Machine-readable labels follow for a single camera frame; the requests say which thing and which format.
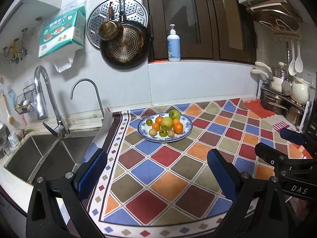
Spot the yellow green pear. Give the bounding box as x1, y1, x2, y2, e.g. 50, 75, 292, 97
161, 117, 173, 131

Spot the green apple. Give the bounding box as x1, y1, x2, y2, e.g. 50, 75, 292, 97
169, 110, 181, 120

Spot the small orange tangerine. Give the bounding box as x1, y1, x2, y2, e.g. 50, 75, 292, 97
152, 123, 161, 131

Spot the orange tangerine with stem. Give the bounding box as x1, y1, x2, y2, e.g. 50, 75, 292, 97
155, 116, 163, 125

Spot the green persimmon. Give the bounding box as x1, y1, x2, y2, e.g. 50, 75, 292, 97
159, 129, 168, 137
146, 119, 153, 126

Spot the large orange tangerine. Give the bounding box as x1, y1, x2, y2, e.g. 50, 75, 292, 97
173, 118, 180, 125

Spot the chrome kitchen faucet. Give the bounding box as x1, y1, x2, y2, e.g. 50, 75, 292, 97
33, 65, 70, 137

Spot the white ceramic jug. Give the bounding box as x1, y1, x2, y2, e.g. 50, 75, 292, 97
290, 76, 312, 106

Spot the red striped mat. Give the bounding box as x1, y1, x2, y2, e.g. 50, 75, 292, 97
243, 99, 313, 159

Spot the steel spatula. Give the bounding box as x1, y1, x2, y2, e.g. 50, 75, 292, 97
282, 39, 292, 96

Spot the stainless steel sink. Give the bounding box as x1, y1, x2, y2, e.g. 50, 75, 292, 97
4, 131, 97, 184

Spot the white ladle spoon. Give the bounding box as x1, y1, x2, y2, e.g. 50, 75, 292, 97
288, 40, 297, 76

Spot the white rice spoon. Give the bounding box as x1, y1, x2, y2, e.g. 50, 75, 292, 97
294, 40, 304, 73

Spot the colourful diamond pattern table mat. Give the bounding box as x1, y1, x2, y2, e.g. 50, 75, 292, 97
87, 98, 308, 237

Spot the thin gooseneck water tap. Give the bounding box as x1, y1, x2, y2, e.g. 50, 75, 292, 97
70, 78, 105, 123

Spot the blue white porcelain plate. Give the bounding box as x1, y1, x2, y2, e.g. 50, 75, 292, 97
137, 113, 193, 143

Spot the white blue pump bottle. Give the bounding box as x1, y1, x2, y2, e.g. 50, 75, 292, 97
167, 24, 180, 62

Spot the copper strainer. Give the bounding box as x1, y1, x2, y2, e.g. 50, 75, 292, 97
102, 27, 144, 63

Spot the black frying pan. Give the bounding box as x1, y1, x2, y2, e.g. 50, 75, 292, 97
98, 0, 152, 70

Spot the teal paper towel box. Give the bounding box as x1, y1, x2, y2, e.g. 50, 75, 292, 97
38, 6, 86, 59

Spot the small copper saucepan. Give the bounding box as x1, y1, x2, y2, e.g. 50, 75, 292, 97
99, 2, 123, 42

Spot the round steel steamer tray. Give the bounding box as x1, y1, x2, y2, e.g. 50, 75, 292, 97
86, 0, 149, 49

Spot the white handled pot stack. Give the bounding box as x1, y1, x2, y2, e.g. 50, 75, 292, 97
251, 61, 287, 93

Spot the wire sponge basket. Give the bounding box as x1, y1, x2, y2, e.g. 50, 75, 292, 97
15, 84, 36, 115

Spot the dark wooden window frame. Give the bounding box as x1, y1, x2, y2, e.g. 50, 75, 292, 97
142, 0, 256, 63

